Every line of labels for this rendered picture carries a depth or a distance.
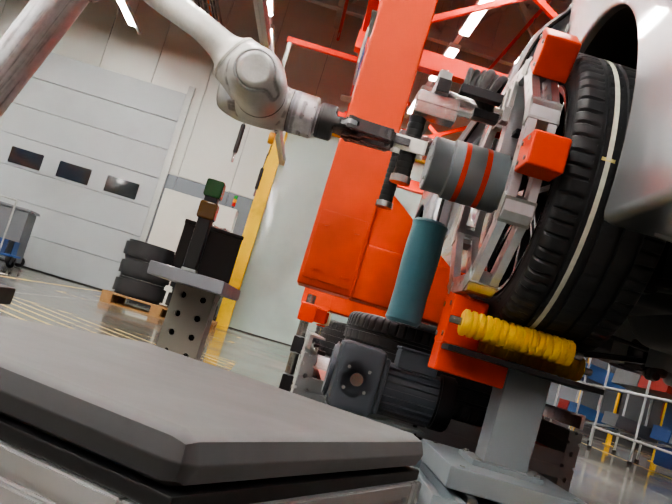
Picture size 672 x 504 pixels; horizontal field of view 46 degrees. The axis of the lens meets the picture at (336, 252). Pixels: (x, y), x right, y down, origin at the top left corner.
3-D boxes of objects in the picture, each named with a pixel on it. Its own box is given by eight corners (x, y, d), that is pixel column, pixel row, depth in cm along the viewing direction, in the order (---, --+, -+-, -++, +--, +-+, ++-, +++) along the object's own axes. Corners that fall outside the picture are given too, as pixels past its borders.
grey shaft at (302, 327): (285, 408, 339) (319, 296, 344) (273, 405, 339) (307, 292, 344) (286, 406, 348) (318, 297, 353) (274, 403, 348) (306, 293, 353)
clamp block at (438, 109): (455, 122, 166) (462, 98, 167) (413, 110, 166) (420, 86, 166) (450, 128, 171) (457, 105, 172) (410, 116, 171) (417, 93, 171)
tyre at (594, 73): (598, 408, 164) (734, 96, 144) (488, 375, 164) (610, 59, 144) (543, 297, 227) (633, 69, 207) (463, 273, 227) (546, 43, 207)
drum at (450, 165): (513, 212, 177) (530, 153, 179) (422, 185, 177) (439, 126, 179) (498, 221, 191) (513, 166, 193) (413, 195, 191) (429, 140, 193)
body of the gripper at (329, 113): (311, 140, 171) (352, 152, 171) (311, 130, 163) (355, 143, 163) (321, 107, 172) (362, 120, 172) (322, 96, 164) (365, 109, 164)
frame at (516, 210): (512, 295, 155) (583, 37, 161) (480, 286, 155) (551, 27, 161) (459, 304, 209) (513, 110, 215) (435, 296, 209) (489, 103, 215)
